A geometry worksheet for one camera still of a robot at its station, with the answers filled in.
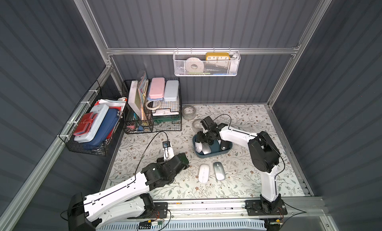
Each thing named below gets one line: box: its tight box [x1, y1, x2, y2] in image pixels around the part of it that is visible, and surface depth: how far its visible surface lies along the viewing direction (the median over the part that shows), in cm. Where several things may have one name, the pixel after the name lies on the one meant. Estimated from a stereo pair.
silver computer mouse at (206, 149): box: [201, 142, 212, 155], surface depth 96 cm
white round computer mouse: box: [194, 141, 203, 154], surface depth 93 cm
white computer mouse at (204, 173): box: [198, 163, 210, 184], surface depth 85 cm
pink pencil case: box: [148, 77, 166, 100], surface depth 97 cm
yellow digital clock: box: [205, 52, 231, 61], surface depth 90 cm
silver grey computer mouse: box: [212, 161, 226, 182], surface depth 88 cm
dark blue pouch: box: [82, 108, 120, 150], surface depth 68 cm
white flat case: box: [73, 104, 110, 144], surface depth 66 cm
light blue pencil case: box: [163, 79, 180, 102], surface depth 99 cm
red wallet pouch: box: [73, 111, 98, 136], surface depth 64 cm
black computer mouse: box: [220, 139, 233, 151], surface depth 93 cm
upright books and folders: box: [128, 70, 149, 121], surface depth 93 cm
